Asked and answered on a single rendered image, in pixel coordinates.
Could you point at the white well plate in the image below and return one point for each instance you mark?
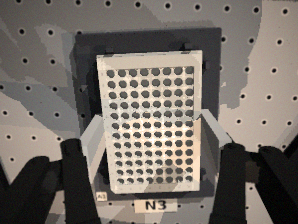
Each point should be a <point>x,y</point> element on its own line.
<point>157,107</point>

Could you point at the beige label with black text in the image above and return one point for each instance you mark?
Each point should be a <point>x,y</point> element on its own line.
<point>160,205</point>

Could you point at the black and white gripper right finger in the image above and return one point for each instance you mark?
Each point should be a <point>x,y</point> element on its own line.
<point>278,190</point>

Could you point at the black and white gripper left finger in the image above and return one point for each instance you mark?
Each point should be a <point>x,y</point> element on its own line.
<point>22,202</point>

